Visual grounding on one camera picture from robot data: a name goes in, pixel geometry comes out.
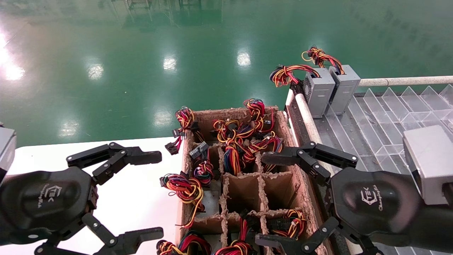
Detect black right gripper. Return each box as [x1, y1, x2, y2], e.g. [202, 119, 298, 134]
[255, 141, 425, 255]

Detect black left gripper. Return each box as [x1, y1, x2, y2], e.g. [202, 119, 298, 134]
[0, 142, 164, 255]

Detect grey power supply colourful cables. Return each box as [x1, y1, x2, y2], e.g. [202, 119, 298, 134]
[243, 98, 276, 133]
[160, 173, 220, 229]
[266, 209, 308, 238]
[302, 46, 361, 115]
[214, 210, 260, 255]
[212, 119, 253, 144]
[270, 65, 336, 118]
[156, 231, 212, 255]
[224, 142, 245, 175]
[165, 106, 199, 155]
[189, 141, 214, 186]
[244, 132, 283, 173]

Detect brown cardboard divider box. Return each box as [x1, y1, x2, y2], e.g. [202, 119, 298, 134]
[175, 106, 328, 255]

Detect clear acrylic divider tray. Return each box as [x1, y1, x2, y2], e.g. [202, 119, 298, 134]
[313, 84, 453, 255]

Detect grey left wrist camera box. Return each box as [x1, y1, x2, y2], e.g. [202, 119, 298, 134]
[0, 127, 17, 183]

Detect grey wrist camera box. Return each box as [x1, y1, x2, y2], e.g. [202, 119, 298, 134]
[0, 127, 17, 183]
[403, 125, 453, 206]

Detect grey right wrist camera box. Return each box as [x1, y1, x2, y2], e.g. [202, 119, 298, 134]
[403, 125, 453, 206]

